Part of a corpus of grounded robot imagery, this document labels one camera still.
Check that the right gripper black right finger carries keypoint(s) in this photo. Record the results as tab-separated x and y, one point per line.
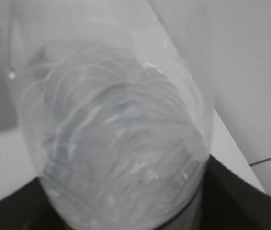
225	202

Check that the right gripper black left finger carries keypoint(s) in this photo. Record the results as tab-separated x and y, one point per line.
28	208

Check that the clear water bottle red label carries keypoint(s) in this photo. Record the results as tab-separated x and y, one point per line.
115	102

